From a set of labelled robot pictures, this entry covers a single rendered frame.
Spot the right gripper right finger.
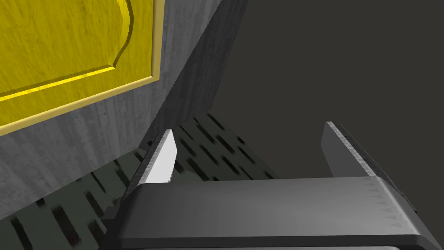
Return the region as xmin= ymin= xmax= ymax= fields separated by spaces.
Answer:
xmin=320 ymin=121 xmax=417 ymax=211

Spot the yellow wooden door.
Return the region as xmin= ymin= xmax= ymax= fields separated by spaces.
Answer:
xmin=0 ymin=0 xmax=166 ymax=137

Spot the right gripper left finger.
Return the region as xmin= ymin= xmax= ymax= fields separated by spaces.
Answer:
xmin=122 ymin=129 xmax=178 ymax=201

